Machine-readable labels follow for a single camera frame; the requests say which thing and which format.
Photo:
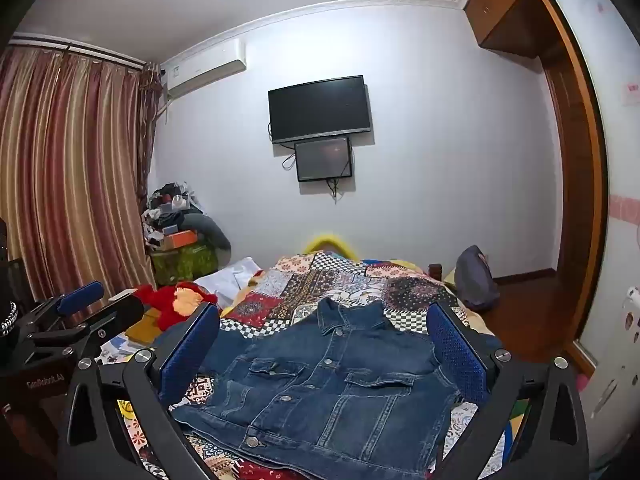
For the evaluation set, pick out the white curtain rail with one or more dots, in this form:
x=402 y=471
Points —
x=75 y=50

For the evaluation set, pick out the wooden overhead cabinet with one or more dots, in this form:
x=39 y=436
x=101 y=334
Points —
x=505 y=5

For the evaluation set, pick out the white air conditioner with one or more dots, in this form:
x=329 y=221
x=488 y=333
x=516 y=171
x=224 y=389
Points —
x=205 y=70

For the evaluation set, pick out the brown cloth with orange trim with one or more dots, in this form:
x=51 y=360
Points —
x=142 y=327

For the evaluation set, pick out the small black wall monitor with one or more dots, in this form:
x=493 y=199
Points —
x=322 y=159

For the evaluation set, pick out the red plush toy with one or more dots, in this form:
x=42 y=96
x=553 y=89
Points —
x=155 y=305

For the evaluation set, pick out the yellow printed cloth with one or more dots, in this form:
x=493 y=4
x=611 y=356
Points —
x=125 y=410

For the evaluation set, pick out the striped brown curtain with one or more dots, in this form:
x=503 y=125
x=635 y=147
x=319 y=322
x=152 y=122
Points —
x=65 y=160

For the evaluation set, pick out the dark wooden chair post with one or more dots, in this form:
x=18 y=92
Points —
x=436 y=271

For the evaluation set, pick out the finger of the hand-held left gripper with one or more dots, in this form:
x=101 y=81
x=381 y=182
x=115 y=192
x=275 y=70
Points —
x=117 y=316
x=80 y=296

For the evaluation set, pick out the pile of clutter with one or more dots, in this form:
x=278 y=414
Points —
x=167 y=205

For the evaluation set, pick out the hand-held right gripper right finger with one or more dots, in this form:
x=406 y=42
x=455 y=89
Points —
x=456 y=352

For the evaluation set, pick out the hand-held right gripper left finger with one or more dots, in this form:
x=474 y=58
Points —
x=186 y=355

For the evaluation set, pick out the blue grey backpack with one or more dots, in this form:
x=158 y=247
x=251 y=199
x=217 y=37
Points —
x=475 y=280

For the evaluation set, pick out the wooden door frame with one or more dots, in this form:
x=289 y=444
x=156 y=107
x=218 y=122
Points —
x=575 y=185

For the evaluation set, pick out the green patterned box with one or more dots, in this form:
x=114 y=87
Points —
x=187 y=262

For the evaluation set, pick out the blue denim jeans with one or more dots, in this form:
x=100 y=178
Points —
x=325 y=385

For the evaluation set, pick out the colourful floor mat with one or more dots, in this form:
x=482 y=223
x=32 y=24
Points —
x=517 y=425

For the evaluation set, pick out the large black wall television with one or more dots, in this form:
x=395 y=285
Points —
x=320 y=107

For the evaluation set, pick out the orange box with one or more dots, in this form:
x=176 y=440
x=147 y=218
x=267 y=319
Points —
x=179 y=240

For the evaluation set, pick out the patchwork printed blanket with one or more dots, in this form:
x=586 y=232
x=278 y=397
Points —
x=300 y=285

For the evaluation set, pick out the white pillow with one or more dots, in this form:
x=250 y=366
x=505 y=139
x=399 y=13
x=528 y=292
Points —
x=225 y=275

